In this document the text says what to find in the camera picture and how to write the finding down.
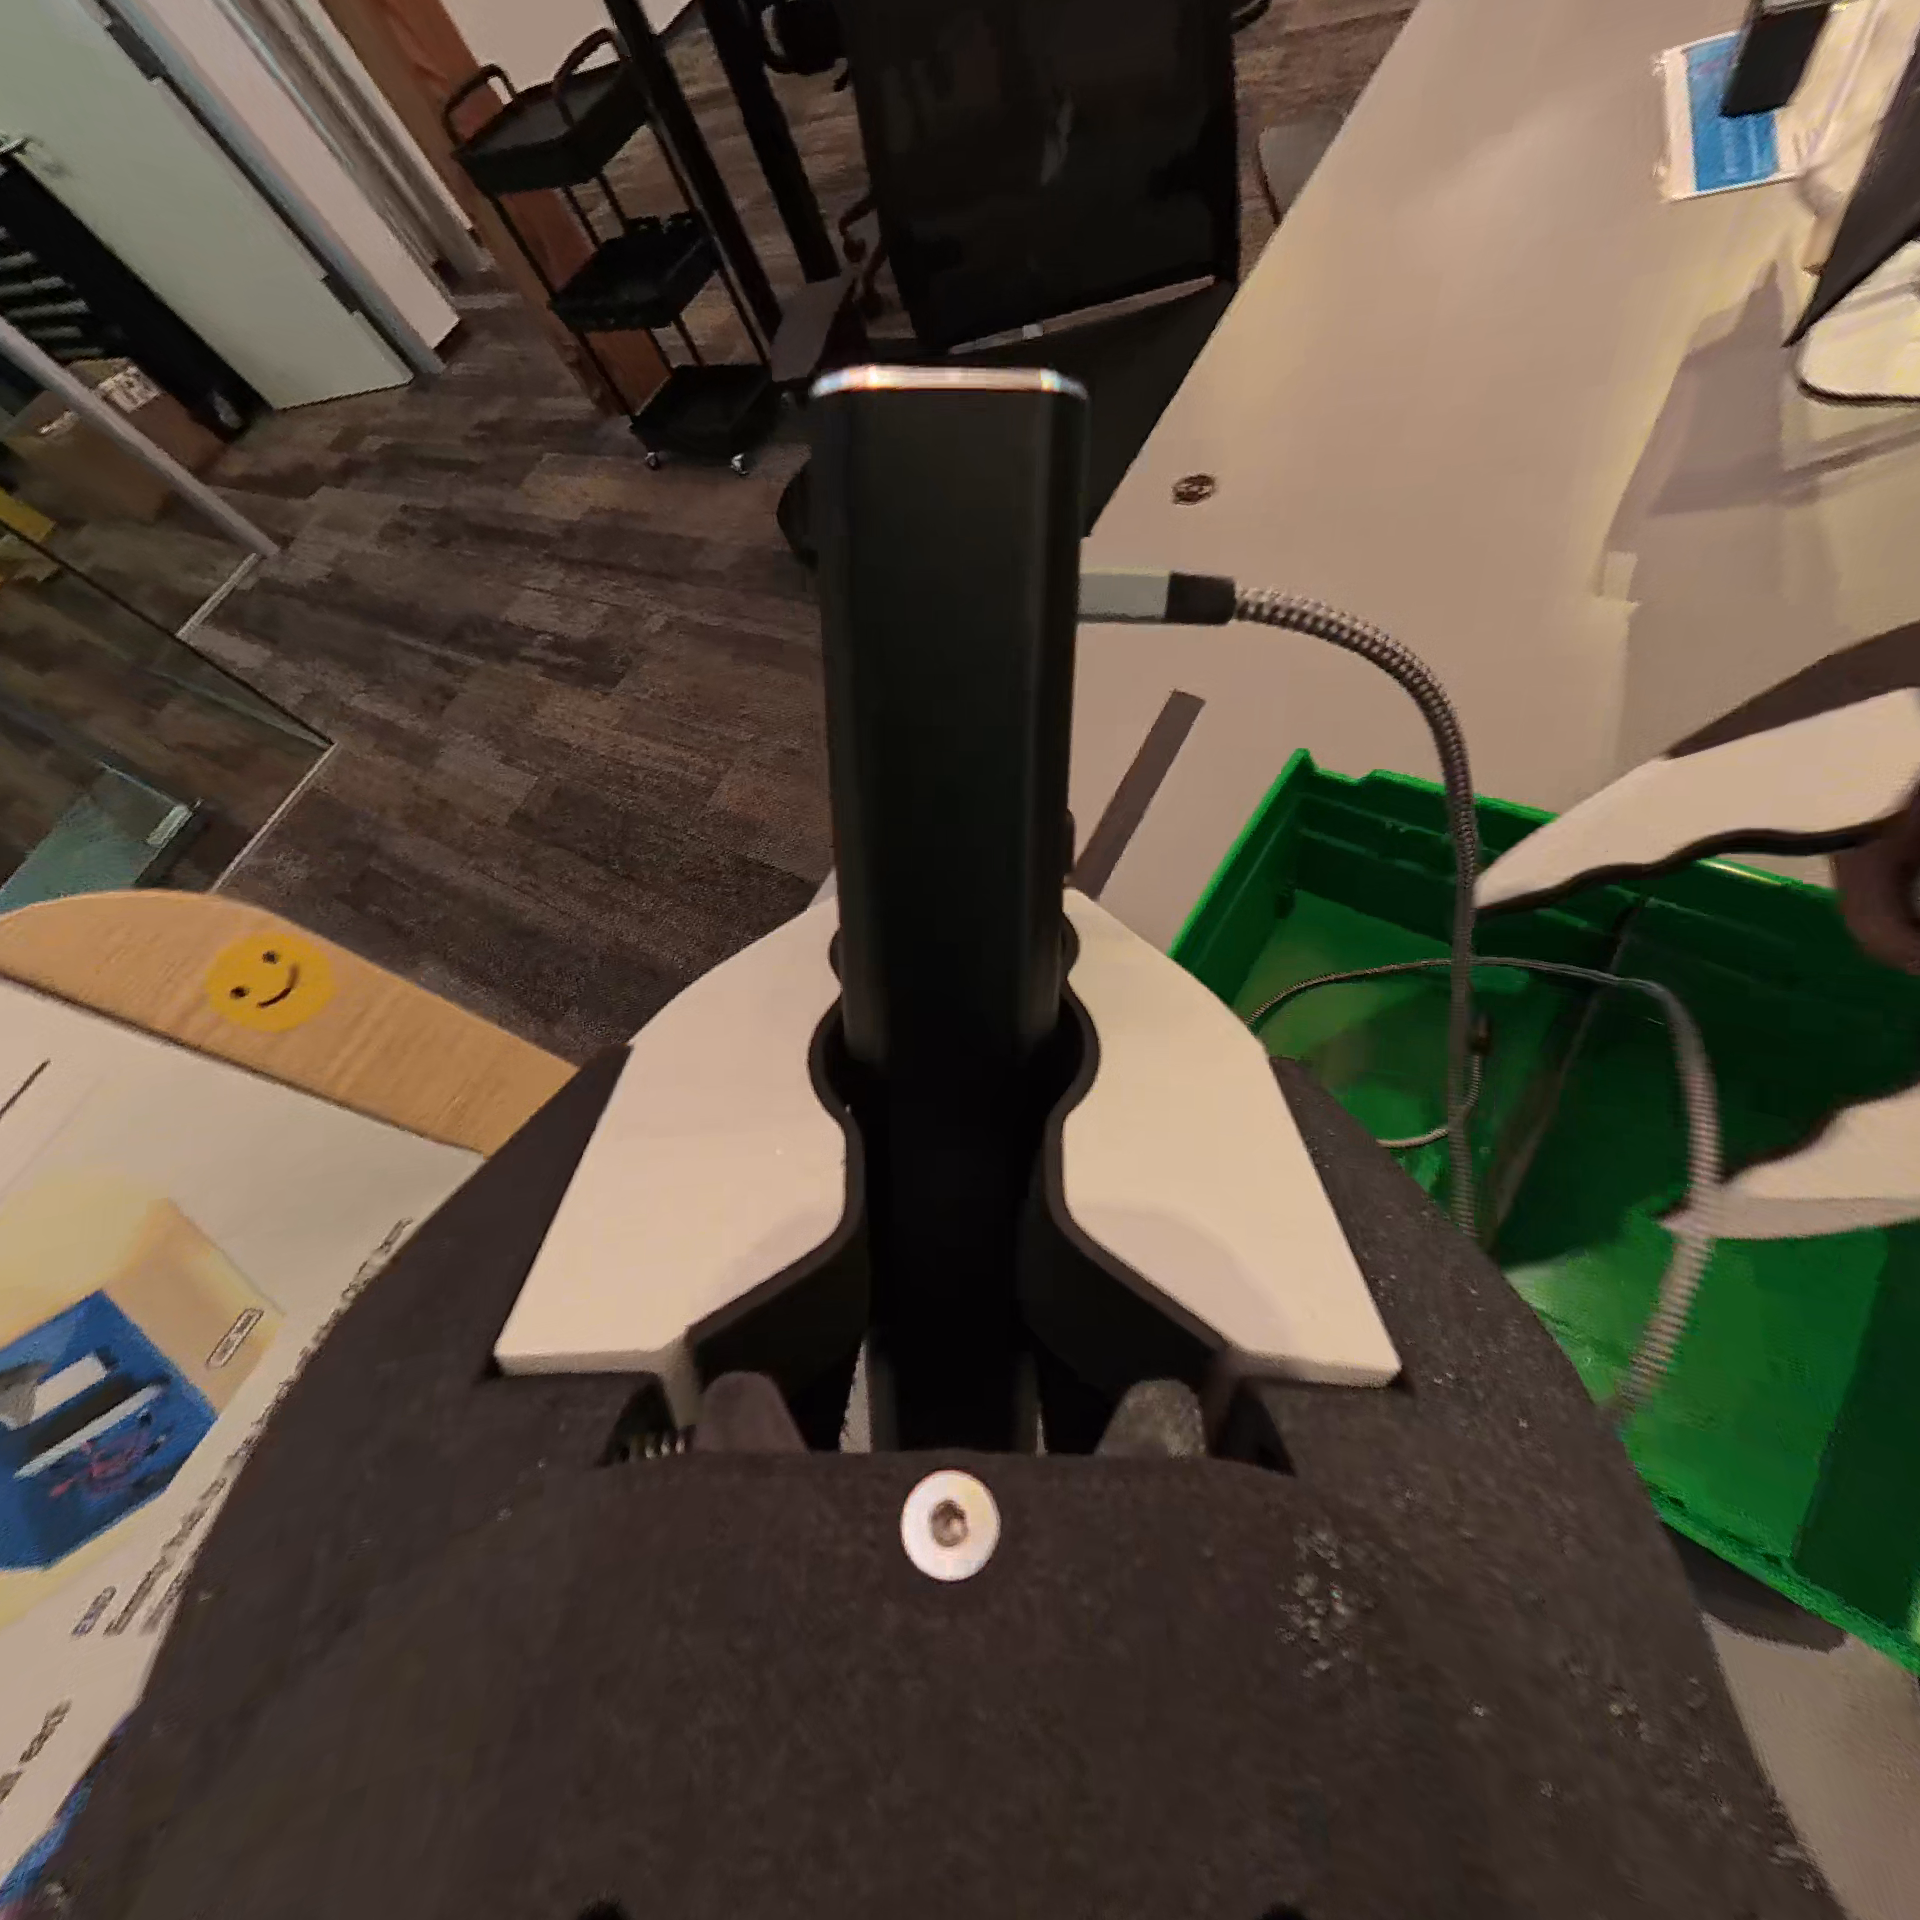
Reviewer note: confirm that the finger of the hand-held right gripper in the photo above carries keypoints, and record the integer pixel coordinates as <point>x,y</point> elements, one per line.
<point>1829,1193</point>
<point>1724,796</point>

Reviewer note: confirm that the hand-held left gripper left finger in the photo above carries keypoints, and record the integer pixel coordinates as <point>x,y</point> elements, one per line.
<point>705,1184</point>

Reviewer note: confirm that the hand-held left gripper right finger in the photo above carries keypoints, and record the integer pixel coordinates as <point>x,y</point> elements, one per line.
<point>1201,1201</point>

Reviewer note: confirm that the black usb hub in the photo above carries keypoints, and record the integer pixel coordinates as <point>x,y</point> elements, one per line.
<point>945,674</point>

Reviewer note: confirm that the green plastic bin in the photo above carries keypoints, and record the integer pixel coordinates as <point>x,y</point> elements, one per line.
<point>1800,1349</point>

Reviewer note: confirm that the black tape strip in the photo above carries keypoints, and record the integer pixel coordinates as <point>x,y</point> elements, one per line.
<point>1141,796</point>

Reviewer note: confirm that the yellow smiley sticker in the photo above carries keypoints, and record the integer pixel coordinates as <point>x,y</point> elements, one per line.
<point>269,984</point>

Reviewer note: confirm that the printed instruction sheet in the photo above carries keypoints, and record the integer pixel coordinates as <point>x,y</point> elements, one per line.
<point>148,1141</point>

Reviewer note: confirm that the blue paper sheet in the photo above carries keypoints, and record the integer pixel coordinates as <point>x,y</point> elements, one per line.
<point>1724,128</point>

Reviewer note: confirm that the glass partition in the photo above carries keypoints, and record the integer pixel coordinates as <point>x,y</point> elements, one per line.
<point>136,749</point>

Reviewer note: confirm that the black rolling cart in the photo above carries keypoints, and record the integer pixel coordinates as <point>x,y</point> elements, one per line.
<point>629,270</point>

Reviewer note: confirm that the black mesh office chair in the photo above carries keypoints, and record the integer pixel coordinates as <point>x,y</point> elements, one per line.
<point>1049,149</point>

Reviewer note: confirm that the cardboard box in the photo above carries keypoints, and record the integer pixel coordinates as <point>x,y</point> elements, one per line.
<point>105,451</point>

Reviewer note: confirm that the white cabinet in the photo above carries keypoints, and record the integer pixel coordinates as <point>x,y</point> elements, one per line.
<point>224,225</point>

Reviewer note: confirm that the black drawer unit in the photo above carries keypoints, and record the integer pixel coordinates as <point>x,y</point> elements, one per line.
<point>44,270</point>

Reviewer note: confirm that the brown wooden door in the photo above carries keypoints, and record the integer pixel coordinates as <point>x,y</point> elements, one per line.
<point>421,90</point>

